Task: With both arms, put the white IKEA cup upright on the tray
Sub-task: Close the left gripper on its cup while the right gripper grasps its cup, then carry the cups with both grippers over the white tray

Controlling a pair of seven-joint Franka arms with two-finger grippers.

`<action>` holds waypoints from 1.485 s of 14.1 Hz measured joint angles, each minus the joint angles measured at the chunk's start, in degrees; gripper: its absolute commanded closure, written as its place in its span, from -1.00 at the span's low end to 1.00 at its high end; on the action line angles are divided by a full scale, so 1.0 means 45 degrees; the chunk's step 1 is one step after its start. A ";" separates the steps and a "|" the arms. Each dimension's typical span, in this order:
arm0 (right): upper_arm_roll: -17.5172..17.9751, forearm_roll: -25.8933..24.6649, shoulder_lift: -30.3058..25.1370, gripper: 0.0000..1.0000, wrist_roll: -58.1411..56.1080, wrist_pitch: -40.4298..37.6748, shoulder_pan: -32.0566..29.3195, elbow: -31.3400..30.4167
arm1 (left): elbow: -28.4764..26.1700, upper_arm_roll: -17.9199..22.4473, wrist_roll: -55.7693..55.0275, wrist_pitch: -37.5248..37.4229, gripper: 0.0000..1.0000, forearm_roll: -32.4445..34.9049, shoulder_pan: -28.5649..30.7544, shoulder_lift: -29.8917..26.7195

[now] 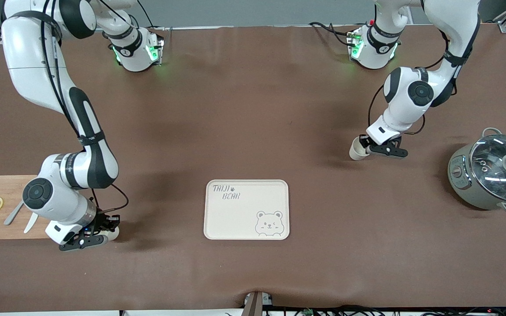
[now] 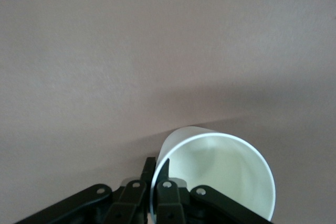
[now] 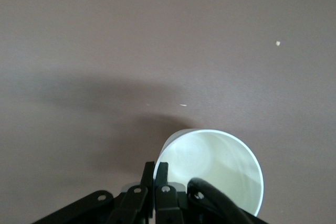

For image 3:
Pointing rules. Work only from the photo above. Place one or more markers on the white plastic cup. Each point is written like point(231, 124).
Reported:
point(218, 161)

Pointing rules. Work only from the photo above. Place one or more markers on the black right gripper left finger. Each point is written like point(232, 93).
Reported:
point(134, 203)

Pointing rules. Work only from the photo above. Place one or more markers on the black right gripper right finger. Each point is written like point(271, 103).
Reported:
point(166, 203)

